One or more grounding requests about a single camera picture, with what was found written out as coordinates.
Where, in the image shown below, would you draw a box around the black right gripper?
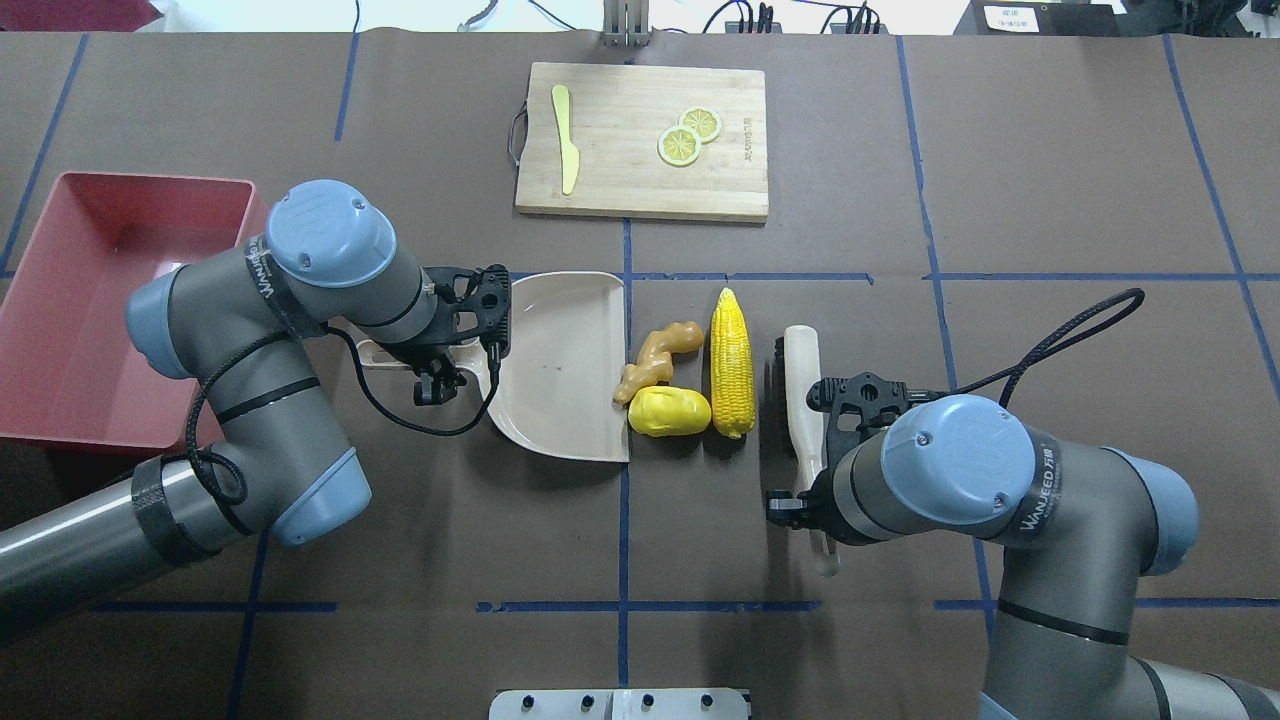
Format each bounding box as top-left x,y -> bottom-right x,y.
765,470 -> 851,544

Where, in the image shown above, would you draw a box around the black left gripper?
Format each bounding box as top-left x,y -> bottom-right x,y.
385,338 -> 467,407

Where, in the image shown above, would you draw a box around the beige hand brush black bristles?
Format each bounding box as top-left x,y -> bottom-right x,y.
765,325 -> 841,578

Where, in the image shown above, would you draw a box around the beige plastic dustpan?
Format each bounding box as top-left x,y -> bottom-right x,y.
355,272 -> 631,464

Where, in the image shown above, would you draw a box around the yellow toy potato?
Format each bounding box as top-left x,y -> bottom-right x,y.
627,386 -> 712,437

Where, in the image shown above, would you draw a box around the yellow toy corn cob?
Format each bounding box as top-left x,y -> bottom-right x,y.
710,287 -> 756,439

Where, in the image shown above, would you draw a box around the tan toy ginger root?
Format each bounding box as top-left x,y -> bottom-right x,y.
612,322 -> 705,405

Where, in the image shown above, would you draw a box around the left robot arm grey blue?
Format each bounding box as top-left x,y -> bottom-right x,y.
1,179 -> 466,643

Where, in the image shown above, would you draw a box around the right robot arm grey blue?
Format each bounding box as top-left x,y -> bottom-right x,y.
765,391 -> 1277,719

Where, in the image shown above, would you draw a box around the pink plastic bin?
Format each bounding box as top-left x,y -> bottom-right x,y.
1,172 -> 266,455

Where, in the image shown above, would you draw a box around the yellow-green plastic knife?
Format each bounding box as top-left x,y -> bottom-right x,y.
550,85 -> 581,196

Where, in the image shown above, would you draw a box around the lemon slice lower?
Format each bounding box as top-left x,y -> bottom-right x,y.
655,124 -> 703,168

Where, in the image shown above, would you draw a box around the lemon slice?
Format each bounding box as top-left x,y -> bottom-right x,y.
655,124 -> 703,168
678,105 -> 724,143

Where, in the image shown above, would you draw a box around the bamboo cutting board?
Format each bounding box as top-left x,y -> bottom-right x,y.
515,61 -> 771,225

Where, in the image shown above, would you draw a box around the lemon slice upper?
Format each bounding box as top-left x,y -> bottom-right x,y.
678,105 -> 724,143

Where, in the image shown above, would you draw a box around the black power box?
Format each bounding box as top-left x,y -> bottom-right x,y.
952,1 -> 1120,37

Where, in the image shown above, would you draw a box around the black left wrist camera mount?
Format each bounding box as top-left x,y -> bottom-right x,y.
422,264 -> 512,360

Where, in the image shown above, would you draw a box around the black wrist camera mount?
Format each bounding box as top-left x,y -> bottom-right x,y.
805,373 -> 915,470
422,264 -> 512,360

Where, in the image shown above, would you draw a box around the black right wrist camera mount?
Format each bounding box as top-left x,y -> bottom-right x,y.
805,373 -> 915,470

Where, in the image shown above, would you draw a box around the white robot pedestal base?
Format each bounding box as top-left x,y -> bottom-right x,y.
488,687 -> 755,719

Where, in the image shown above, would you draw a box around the black left camera cable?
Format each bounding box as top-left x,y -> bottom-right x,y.
186,325 -> 503,507

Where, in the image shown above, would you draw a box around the black camera cable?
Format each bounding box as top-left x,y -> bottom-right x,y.
186,325 -> 503,507
900,288 -> 1147,406

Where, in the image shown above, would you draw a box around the black right camera cable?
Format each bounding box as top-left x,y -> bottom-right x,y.
900,288 -> 1147,406

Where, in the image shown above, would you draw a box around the aluminium frame post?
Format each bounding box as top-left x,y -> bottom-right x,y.
600,0 -> 652,47

